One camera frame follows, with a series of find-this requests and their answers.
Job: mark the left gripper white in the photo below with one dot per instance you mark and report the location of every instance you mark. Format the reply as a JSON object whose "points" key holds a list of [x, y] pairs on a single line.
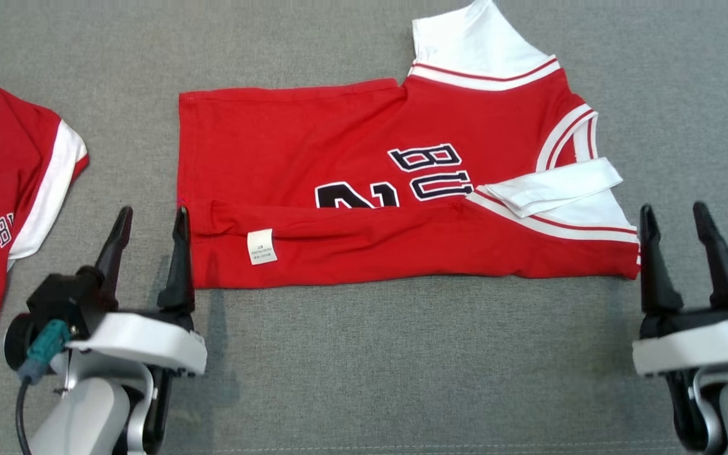
{"points": [[143, 341]]}

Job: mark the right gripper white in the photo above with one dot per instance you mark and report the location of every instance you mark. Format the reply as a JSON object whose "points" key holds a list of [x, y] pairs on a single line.
{"points": [[699, 347]]}

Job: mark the red shorts white side stripe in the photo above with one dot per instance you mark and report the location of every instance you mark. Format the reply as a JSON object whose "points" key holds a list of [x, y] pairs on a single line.
{"points": [[4, 189]]}

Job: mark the red basketball jersey white sleeves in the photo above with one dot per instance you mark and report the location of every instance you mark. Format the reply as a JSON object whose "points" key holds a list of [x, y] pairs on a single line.
{"points": [[339, 139]]}

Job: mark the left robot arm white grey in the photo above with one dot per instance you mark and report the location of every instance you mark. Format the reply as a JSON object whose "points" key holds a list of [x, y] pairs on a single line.
{"points": [[92, 411]]}

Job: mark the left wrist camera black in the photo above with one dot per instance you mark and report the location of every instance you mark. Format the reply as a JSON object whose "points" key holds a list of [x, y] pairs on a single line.
{"points": [[54, 303]]}

